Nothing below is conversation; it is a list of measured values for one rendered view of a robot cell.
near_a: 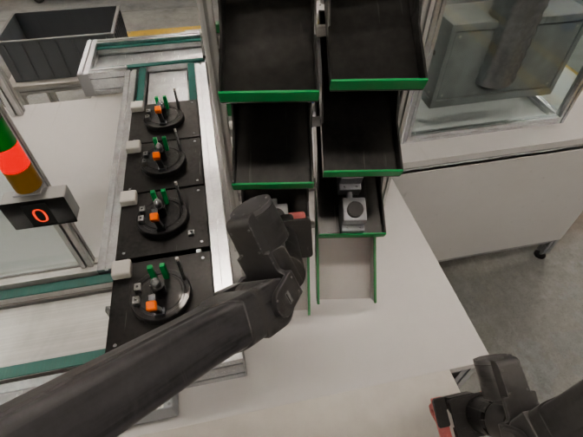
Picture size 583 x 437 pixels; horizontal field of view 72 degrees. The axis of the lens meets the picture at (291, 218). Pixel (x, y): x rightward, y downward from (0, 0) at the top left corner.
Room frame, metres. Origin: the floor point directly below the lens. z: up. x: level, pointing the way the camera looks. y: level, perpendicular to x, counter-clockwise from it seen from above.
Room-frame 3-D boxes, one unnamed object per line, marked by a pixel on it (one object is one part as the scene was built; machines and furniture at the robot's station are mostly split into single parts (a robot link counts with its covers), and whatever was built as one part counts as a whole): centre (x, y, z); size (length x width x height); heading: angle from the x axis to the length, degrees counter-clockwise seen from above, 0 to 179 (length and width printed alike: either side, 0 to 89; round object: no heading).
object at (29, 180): (0.58, 0.51, 1.28); 0.05 x 0.05 x 0.05
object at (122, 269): (0.58, 0.42, 0.97); 0.05 x 0.05 x 0.04; 12
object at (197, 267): (0.50, 0.31, 0.96); 0.24 x 0.24 x 0.02; 12
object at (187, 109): (1.23, 0.45, 1.01); 0.24 x 0.24 x 0.13; 12
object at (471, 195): (1.56, -0.81, 0.43); 1.11 x 0.68 x 0.86; 102
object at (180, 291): (0.50, 0.31, 0.98); 0.14 x 0.14 x 0.02
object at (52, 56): (2.38, 1.32, 0.73); 0.62 x 0.42 x 0.23; 102
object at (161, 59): (1.94, -0.22, 0.92); 2.35 x 0.41 x 0.12; 102
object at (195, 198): (0.75, 0.36, 1.01); 0.24 x 0.24 x 0.13; 12
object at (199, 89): (0.97, 0.40, 0.91); 1.24 x 0.33 x 0.10; 12
